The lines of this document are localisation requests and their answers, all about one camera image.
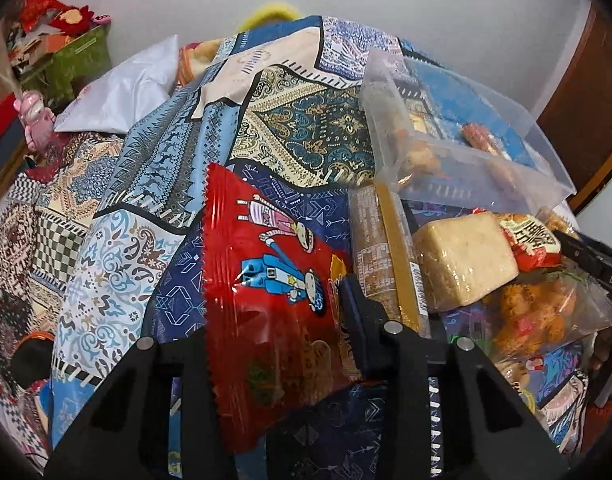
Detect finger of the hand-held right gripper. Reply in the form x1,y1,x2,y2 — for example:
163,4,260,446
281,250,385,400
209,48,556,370
560,232,607,283

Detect round biscuit packet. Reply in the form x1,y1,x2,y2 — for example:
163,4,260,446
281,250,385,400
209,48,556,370
460,122,502,157

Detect pale square cake packet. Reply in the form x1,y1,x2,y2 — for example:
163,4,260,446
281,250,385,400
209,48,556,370
411,211,520,313

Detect orange patterned cushion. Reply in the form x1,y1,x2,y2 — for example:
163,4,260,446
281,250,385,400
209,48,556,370
175,40,227,94

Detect red plush toys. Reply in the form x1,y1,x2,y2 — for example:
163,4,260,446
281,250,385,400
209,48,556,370
20,0,112,37

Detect white pillow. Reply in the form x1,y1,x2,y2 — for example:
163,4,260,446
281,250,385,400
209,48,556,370
54,35,179,134

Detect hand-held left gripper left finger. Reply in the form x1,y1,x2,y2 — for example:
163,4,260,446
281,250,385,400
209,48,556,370
45,332,223,480

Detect clear plastic storage container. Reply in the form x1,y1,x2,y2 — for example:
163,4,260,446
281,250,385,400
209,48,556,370
358,50,577,204

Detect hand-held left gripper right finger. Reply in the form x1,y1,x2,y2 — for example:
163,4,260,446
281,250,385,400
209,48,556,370
341,273,570,480

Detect yellow ring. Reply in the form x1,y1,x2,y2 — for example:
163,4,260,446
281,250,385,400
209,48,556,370
237,2,305,34

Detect clear bag of orange snacks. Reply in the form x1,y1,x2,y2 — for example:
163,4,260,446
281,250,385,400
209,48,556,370
480,260,612,362

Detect small red white snack packet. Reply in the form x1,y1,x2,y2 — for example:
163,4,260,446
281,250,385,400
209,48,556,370
496,212,564,273

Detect black round object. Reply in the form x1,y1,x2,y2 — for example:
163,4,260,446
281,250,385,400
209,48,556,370
11,332,57,392

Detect fried snack packet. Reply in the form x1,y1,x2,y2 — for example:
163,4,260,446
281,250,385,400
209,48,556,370
395,130,447,182

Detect pink plush toy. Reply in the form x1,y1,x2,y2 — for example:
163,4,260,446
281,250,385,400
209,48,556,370
18,90,57,152

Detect brown wooden door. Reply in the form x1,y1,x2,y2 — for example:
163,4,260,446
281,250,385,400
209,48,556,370
536,0,612,212

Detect long brown biscuit packet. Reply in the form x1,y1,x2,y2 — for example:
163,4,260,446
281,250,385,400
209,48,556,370
348,185,433,337

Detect patchwork printed blanket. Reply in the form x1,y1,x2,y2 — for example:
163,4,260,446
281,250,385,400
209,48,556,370
0,14,592,480

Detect green box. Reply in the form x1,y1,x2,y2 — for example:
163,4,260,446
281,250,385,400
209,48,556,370
15,25,112,104

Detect red cartoon snack packet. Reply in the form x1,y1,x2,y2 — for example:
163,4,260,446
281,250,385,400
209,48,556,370
202,161,367,456

